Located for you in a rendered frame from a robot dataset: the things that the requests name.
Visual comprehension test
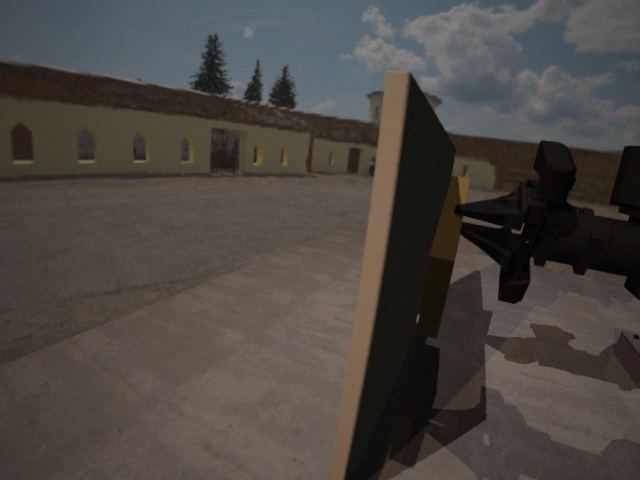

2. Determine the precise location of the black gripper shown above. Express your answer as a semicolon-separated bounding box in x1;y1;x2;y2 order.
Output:
454;140;612;304

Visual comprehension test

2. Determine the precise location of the brown wooden picture frame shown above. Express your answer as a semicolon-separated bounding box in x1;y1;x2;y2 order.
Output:
416;176;470;339

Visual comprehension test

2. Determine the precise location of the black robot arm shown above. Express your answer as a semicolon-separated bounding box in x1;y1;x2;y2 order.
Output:
551;145;640;300

